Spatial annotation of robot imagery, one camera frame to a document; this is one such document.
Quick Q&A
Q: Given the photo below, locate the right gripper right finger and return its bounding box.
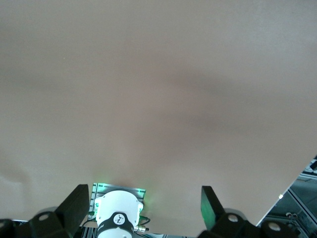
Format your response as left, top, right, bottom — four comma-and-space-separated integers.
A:
197, 185, 301, 238

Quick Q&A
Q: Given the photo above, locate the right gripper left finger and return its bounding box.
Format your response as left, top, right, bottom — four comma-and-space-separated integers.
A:
0, 183, 90, 238

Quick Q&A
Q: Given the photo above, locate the brown table cover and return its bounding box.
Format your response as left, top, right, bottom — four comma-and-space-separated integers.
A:
0, 0, 317, 238

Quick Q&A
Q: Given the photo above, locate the black base cable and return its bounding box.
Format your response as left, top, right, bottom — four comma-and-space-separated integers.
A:
133, 216, 151, 233
81, 210, 98, 228

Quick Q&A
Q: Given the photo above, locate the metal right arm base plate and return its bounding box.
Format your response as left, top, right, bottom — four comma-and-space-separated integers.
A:
84, 182, 147, 238

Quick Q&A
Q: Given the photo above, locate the aluminium frame structure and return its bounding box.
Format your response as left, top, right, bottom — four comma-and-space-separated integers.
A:
256, 155, 317, 238

